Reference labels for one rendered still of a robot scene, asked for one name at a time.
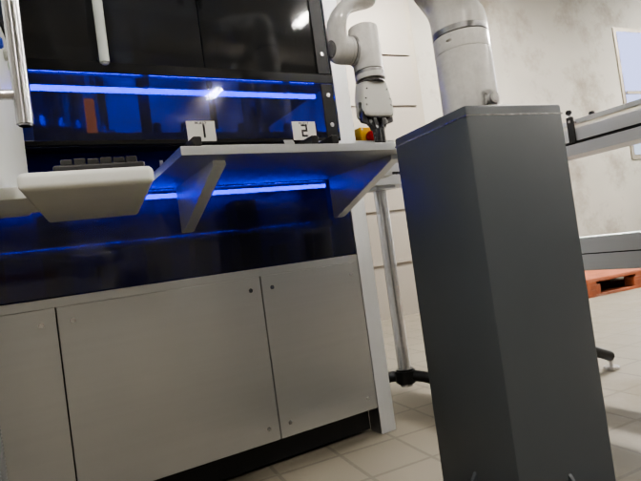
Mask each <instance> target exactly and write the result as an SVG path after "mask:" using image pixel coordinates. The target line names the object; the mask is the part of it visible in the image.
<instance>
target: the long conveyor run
mask: <svg viewBox="0 0 641 481"><path fill-rule="evenodd" d="M571 114H572V111H571V110H569V111H566V115H567V116H568V118H566V122H565V123H563V129H564V136H565V142H566V148H567V155H568V161H570V160H574V159H577V158H581V157H588V156H592V155H596V154H600V153H604V152H607V151H612V150H616V149H620V148H624V147H628V146H631V145H635V144H639V143H641V98H640V99H637V100H634V101H631V102H628V103H625V104H622V105H619V106H616V107H612V108H609V109H606V110H604V111H601V112H598V113H596V112H595V111H591V112H589V115H586V116H583V117H580V118H577V119H574V120H573V116H570V115H571Z"/></svg>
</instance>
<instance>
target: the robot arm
mask: <svg viewBox="0 0 641 481"><path fill-rule="evenodd" d="M413 1H414V2H415V3H416V5H417V6H418V7H419V8H420V10H421V11H422V12H423V13H424V15H425V17H426V18H427V20H428V22H429V25H430V29H431V36H432V43H433V50H434V56H435V63H436V70H437V76H438V83H439V90H440V97H441V103H442V110H443V116H444V115H447V114H449V113H451V112H453V111H455V110H457V109H460V108H462V107H464V106H476V105H513V104H500V95H499V93H498V89H497V82H496V75H495V69H494V63H493V56H492V49H491V43H490V36H489V30H488V23H487V18H486V11H485V9H484V7H483V5H482V4H481V3H480V1H479V0H413ZM375 3H376V0H341V1H340V2H339V4H338V5H337V6H336V7H335V8H334V9H333V10H332V12H331V14H330V16H329V18H328V21H327V25H326V41H327V51H328V56H329V59H330V60H331V62H333V63H334V64H338V65H350V66H352V67H353V69H354V75H355V80H356V84H357V85H356V89H355V104H356V114H357V119H358V120H359V121H360V122H361V123H363V124H366V125H367V126H368V127H369V128H370V130H371V131H373V137H374V141H375V142H386V137H385V131H384V128H386V125H387V124H389V123H391V122H393V121H394V120H393V117H392V115H393V105H392V100H391V96H390V93H389V90H388V87H387V85H386V82H384V79H385V73H384V67H383V57H382V50H381V44H380V38H379V33H378V27H377V25H376V24H375V23H373V22H361V23H358V24H355V25H354V26H352V27H351V28H350V29H349V30H348V35H347V32H346V21H347V17H348V15H349V14H350V13H352V12H355V11H359V10H366V9H369V8H371V7H373V6H374V4H375Z"/></svg>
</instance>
